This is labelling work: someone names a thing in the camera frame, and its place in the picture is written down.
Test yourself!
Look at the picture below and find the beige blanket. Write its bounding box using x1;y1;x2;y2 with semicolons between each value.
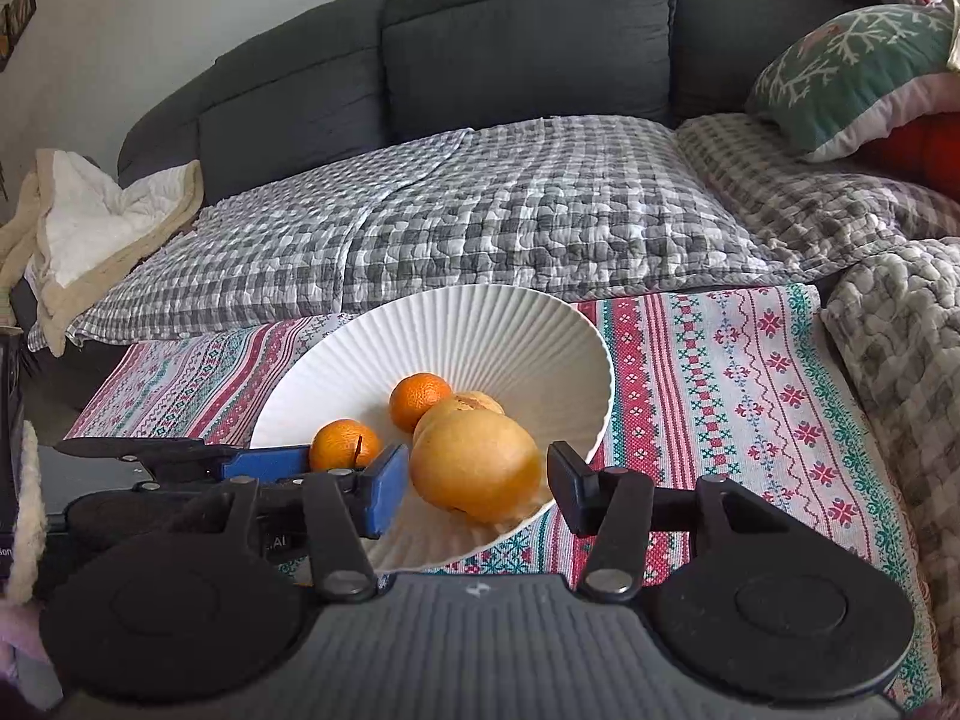
0;148;205;357

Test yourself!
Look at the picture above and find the tangerine with stem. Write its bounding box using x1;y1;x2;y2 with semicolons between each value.
309;418;382;475

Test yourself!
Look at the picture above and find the grey white checked quilt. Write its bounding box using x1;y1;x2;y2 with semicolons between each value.
28;116;807;353

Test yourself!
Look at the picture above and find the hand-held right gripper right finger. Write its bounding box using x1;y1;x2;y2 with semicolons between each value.
546;441;751;602

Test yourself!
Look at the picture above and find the brown checked quilt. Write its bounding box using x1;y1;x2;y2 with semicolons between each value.
675;112;960;713

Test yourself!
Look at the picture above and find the green snowflake pillow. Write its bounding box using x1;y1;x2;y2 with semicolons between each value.
746;4;960;164

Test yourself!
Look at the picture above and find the large yellow pear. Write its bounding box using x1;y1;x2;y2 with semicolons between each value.
409;412;542;524

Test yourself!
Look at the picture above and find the person's left forearm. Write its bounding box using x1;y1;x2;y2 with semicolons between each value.
0;420;50;691

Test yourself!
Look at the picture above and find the red green patterned tablecloth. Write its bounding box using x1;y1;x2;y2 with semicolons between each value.
66;283;942;713

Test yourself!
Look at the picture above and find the white ribbed bowl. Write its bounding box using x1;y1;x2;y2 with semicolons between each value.
249;285;616;572

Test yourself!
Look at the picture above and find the red pillow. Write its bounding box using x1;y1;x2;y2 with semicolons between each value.
851;114;960;203

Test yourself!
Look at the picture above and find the wall decoration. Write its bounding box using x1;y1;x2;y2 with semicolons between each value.
0;0;37;65

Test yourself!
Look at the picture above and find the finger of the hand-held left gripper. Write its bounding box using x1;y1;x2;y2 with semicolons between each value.
54;435;313;497

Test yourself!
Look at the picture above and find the dark grey sofa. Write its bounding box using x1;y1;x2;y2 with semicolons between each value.
116;0;893;200

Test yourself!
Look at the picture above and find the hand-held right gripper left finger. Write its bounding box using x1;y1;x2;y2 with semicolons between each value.
199;444;411;602

